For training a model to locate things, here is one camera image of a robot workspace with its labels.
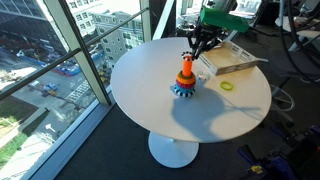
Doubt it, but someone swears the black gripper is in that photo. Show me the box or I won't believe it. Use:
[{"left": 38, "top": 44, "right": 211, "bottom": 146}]
[{"left": 186, "top": 22, "right": 224, "bottom": 61}]

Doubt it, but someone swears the small dark round stool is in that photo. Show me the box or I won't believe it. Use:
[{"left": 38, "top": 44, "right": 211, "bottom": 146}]
[{"left": 175, "top": 22, "right": 198, "bottom": 38}]

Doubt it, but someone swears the black stand with blue clamps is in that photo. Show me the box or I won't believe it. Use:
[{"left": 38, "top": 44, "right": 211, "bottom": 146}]
[{"left": 237, "top": 124, "right": 320, "bottom": 180}]

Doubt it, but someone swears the dark window handrail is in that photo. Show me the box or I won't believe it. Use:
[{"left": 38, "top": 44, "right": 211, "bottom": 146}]
[{"left": 0, "top": 7, "right": 150, "bottom": 102}]

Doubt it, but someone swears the orange post with striped base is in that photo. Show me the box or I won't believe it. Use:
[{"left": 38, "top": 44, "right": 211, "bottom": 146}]
[{"left": 172, "top": 54, "right": 196, "bottom": 99}]

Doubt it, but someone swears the dark green stacking ring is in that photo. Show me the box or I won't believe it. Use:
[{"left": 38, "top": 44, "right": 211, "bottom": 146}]
[{"left": 179, "top": 70, "right": 196, "bottom": 79}]

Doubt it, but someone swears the orange honeycomb stacking ring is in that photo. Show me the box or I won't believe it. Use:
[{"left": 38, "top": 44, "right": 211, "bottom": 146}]
[{"left": 176, "top": 72, "right": 197, "bottom": 85}]

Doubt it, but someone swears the red stacking ring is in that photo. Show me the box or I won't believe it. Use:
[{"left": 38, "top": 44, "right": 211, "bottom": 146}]
[{"left": 175, "top": 79, "right": 197, "bottom": 90}]

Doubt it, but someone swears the blue stacking ring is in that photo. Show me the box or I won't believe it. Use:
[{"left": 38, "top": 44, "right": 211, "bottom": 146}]
[{"left": 174, "top": 83, "right": 197, "bottom": 93}]

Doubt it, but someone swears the lime green bumpy ring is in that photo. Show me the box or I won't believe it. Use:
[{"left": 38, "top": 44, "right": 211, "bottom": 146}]
[{"left": 219, "top": 80, "right": 235, "bottom": 92}]

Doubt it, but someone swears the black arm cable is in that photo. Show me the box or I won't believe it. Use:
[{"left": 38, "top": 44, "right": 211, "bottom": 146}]
[{"left": 278, "top": 0, "right": 320, "bottom": 86}]

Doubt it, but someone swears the white floor cable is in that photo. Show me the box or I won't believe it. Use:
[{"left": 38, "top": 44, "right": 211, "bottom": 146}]
[{"left": 270, "top": 85, "right": 296, "bottom": 113}]

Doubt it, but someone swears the white table pedestal base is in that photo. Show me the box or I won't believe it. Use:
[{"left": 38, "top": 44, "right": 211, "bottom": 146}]
[{"left": 147, "top": 131, "right": 201, "bottom": 169}]

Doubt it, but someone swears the window frame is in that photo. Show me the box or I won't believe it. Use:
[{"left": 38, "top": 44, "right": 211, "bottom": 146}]
[{"left": 0, "top": 0, "right": 178, "bottom": 180}]

